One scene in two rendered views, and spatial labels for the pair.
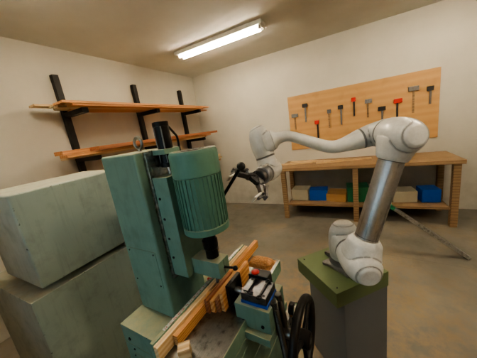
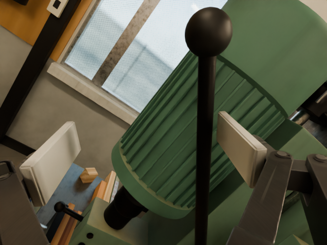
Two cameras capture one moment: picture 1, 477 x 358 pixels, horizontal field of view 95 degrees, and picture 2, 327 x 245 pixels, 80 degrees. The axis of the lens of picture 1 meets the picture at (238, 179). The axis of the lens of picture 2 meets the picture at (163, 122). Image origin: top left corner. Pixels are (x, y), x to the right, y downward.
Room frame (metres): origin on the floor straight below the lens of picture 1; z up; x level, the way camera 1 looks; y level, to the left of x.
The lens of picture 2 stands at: (0.98, -0.13, 1.37)
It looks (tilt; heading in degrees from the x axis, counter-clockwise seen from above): 15 degrees down; 132
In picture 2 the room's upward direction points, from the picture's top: 40 degrees clockwise
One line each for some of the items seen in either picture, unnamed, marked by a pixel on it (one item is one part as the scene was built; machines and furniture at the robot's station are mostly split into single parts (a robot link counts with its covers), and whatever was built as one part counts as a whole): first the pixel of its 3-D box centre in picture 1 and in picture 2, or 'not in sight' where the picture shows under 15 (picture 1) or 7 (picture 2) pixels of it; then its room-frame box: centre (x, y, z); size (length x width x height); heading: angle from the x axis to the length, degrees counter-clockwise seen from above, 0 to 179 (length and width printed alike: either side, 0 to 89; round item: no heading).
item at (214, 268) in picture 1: (211, 264); (110, 236); (0.81, 0.16, 1.03); 0.14 x 0.07 x 0.09; 59
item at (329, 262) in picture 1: (341, 258); not in sight; (1.15, -0.54, 0.72); 0.22 x 0.18 x 0.06; 28
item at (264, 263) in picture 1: (261, 261); not in sight; (0.96, -0.05, 0.91); 0.12 x 0.09 x 0.03; 59
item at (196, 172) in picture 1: (200, 190); (208, 113); (0.80, 0.15, 1.35); 0.18 x 0.18 x 0.31
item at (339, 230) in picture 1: (343, 239); not in sight; (1.12, -0.54, 0.86); 0.18 x 0.16 x 0.22; 172
